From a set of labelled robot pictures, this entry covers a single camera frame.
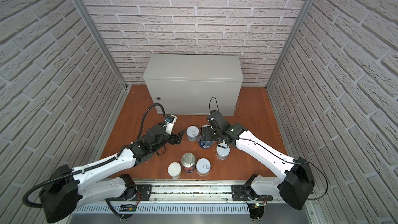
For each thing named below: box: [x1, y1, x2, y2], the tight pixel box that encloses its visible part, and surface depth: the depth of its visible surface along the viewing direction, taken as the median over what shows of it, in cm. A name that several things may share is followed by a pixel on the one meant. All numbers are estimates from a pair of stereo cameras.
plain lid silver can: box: [215, 143, 231, 161], surface depth 84 cm
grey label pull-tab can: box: [186, 124, 200, 143], surface depth 91 cm
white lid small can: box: [167, 161, 182, 179], surface depth 76 cm
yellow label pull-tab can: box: [195, 157, 211, 177], surface depth 79 cm
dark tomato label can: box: [180, 152, 196, 174], surface depth 76 cm
